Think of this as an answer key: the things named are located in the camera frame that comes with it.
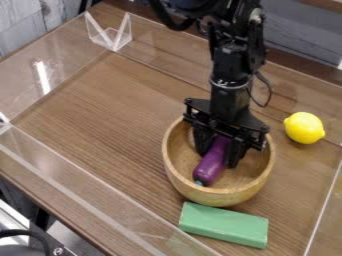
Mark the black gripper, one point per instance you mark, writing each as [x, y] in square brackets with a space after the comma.
[224, 115]

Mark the purple toy eggplant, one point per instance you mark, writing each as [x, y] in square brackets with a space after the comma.
[212, 164]

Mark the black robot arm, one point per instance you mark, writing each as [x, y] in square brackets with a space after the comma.
[233, 25]

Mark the brown wooden bowl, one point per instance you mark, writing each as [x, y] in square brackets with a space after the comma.
[237, 184]

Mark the yellow toy lemon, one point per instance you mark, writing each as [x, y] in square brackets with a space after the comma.
[304, 128]

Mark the green rectangular sponge block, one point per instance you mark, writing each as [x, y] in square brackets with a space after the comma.
[225, 225]

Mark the clear acrylic front wall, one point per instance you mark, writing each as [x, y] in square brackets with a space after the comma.
[106, 216]

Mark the clear acrylic corner bracket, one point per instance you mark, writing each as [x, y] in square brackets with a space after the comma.
[110, 38]

